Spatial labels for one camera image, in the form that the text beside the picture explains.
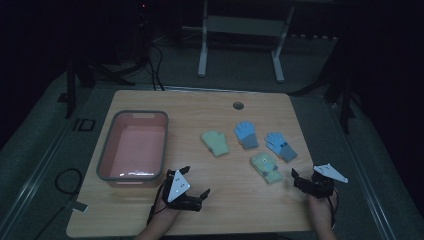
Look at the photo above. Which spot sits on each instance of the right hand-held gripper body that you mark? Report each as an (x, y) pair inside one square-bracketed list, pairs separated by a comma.
[(325, 181)]

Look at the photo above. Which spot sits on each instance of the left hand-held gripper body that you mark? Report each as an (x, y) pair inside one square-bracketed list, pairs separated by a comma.
[(178, 188)]

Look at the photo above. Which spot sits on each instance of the blue glove with dark buttons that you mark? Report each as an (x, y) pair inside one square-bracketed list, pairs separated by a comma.
[(280, 146)]

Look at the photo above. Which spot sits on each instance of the person's right hand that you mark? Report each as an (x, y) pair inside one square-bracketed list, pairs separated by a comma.
[(319, 204)]

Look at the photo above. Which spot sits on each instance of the person's left hand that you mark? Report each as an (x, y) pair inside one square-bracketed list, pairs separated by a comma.
[(164, 211)]

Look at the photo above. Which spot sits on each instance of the green glove with face print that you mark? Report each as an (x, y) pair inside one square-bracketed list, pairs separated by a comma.
[(266, 167)]

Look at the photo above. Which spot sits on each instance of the plain green glove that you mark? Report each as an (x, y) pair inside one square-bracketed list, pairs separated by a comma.
[(215, 142)]

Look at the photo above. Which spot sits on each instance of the pink basin with grey rim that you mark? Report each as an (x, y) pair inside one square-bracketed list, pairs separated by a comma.
[(133, 146)]

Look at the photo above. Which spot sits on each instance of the plain blue glove grey cuff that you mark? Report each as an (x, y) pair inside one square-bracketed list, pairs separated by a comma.
[(246, 132)]

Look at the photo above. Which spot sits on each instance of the dark metal stand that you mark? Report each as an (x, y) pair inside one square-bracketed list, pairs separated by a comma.
[(346, 100)]

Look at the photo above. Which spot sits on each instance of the grey tape patch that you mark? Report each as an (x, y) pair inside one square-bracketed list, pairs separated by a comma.
[(76, 206)]

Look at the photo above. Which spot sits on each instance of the black rectangular floor marker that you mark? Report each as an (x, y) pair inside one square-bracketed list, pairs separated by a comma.
[(84, 125)]

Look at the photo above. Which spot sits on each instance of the black tripod stand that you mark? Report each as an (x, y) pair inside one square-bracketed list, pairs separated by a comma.
[(70, 90)]

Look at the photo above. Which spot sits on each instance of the dark equipment with red light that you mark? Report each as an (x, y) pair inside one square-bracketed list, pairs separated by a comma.
[(143, 30)]

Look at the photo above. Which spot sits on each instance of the white metal stand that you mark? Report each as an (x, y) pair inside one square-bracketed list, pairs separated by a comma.
[(245, 25)]

